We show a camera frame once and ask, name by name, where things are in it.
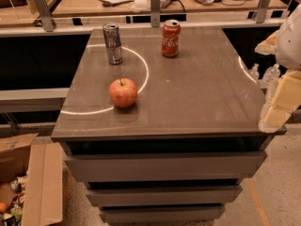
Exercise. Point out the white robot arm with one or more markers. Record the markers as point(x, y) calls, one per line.
point(285, 44)

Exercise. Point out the clear plastic bottle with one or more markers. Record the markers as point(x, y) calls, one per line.
point(254, 72)
point(270, 74)

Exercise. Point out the left metal bracket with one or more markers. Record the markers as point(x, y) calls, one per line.
point(45, 15)

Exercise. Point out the right metal bracket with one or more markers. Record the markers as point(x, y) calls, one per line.
point(262, 11)

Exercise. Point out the metal bracket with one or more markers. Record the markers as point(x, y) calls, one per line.
point(45, 15)
point(262, 11)
point(155, 13)

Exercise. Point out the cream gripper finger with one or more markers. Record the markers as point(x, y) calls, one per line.
point(283, 97)

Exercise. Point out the red apple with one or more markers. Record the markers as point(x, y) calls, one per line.
point(123, 92)

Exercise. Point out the red coke can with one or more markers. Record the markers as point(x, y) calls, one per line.
point(170, 38)

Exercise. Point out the silver energy drink can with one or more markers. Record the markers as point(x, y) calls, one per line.
point(112, 43)

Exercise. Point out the brown cardboard box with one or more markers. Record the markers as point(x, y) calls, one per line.
point(40, 168)

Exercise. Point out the orange fruit in box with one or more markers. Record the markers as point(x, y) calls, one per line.
point(3, 207)

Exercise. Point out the white bowl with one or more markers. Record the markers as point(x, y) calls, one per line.
point(139, 5)

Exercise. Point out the grey drawer cabinet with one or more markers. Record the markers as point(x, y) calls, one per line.
point(181, 151)

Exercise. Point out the middle metal bracket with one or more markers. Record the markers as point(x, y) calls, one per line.
point(155, 13)

